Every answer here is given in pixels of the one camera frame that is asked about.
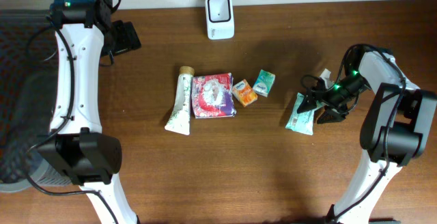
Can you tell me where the right black cable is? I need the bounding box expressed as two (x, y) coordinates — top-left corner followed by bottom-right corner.
(299, 43), (407, 224)

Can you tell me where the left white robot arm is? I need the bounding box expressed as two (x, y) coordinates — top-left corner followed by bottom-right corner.
(33, 0), (141, 223)

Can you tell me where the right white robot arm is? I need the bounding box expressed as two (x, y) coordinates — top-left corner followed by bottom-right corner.
(297, 43), (436, 223)

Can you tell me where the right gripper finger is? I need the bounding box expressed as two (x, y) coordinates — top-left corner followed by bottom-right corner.
(316, 108), (346, 124)
(297, 94), (319, 113)

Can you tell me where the red purple tissue pack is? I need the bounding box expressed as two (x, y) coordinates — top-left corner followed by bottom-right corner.
(191, 72), (236, 119)

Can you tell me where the white barcode scanner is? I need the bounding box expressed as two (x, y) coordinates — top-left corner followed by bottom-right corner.
(205, 0), (235, 40)

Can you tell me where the grey plastic mesh basket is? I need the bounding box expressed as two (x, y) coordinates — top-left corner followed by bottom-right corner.
(1, 10), (71, 193)

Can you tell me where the white bamboo print tube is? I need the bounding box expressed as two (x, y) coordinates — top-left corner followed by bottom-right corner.
(165, 66), (195, 135)

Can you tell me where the teal small tissue pack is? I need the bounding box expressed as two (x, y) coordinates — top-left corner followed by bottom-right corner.
(253, 70), (276, 97)

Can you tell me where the mint green wipes pack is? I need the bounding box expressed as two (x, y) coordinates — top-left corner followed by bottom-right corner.
(285, 93), (322, 135)

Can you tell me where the orange small tissue pack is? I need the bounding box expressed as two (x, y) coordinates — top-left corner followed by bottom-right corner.
(232, 79), (257, 107)

